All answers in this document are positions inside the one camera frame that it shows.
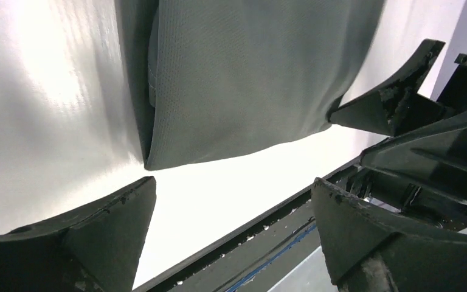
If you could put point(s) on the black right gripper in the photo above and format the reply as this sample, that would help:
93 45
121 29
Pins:
422 173

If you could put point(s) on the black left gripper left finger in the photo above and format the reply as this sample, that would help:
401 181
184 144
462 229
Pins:
95 247

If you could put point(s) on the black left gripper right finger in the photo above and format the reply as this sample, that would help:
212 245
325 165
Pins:
368 248

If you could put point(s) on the dark grey t shirt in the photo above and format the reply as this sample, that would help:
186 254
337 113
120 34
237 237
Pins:
212 80

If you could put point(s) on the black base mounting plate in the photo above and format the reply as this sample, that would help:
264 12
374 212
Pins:
254 257

